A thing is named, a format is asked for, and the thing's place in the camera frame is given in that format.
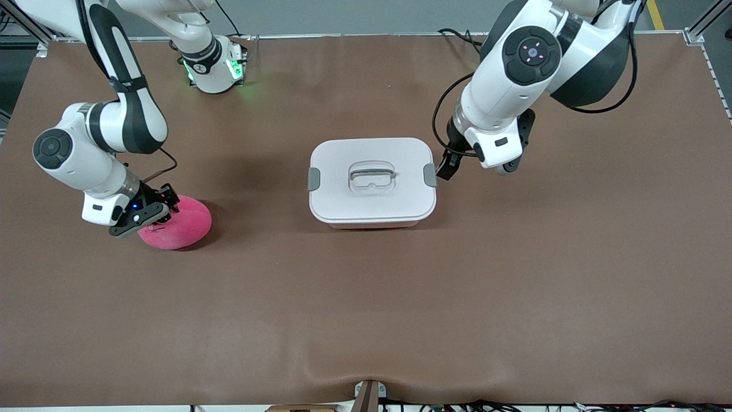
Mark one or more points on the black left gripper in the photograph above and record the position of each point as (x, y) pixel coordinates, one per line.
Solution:
(456, 144)

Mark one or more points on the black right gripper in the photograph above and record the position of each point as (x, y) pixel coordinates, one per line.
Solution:
(150, 197)

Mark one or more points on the pink plush toy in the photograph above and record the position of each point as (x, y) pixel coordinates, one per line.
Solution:
(186, 226)

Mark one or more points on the white box lid grey clasps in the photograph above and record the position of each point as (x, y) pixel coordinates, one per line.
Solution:
(372, 200)

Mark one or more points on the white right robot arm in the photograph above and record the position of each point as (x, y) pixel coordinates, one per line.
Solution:
(86, 166)

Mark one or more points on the pink plastic box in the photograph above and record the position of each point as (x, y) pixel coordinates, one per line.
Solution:
(372, 226)

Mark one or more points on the brown table mat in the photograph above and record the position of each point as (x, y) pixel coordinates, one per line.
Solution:
(366, 315)

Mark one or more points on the brown cardboard piece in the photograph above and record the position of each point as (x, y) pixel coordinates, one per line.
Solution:
(300, 408)

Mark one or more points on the silver table edge rail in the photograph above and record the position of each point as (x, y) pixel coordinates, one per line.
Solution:
(343, 35)

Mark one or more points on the aluminium frame profile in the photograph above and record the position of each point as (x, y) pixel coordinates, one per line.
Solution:
(706, 20)
(28, 26)

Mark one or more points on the metal bracket with wooden post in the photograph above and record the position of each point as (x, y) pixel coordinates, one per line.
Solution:
(368, 397)

